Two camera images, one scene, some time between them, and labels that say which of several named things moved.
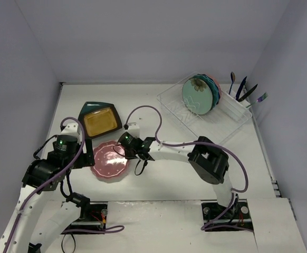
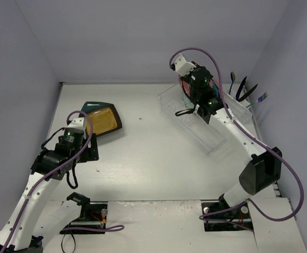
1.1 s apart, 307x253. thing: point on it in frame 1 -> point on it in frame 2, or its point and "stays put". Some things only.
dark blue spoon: (232, 76) stays put
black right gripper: (123, 140) -> (193, 88)
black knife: (247, 94) stays put
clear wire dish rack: (226, 118) stays put
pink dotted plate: (110, 161) -> (185, 85)
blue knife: (240, 88) stays put
